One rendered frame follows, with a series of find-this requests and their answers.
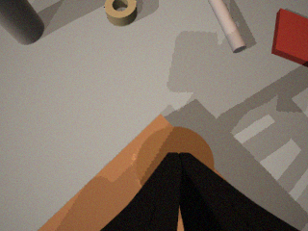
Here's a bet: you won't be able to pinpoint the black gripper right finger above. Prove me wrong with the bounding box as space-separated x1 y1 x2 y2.
179 152 299 231

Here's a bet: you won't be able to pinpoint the orange-brown wooden stool seat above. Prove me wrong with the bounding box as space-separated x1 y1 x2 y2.
38 114 172 231

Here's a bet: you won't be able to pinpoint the tan wooden stool legs with crossbar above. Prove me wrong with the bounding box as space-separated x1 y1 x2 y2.
136 126 215 186

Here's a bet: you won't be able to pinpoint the red rectangular block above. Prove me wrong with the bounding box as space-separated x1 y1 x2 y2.
271 9 308 67

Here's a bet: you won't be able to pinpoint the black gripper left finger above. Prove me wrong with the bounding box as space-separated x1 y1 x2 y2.
100 152 182 231

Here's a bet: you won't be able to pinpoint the tan roll of masking tape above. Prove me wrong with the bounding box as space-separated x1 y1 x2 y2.
105 0 138 26

